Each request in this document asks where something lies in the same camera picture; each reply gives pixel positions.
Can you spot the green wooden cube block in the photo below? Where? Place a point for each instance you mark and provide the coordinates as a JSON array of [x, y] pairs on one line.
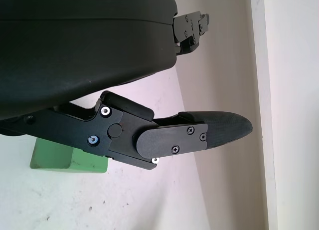
[[62, 157]]

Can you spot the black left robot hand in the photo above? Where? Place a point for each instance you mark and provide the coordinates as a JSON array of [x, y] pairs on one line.
[[74, 53]]

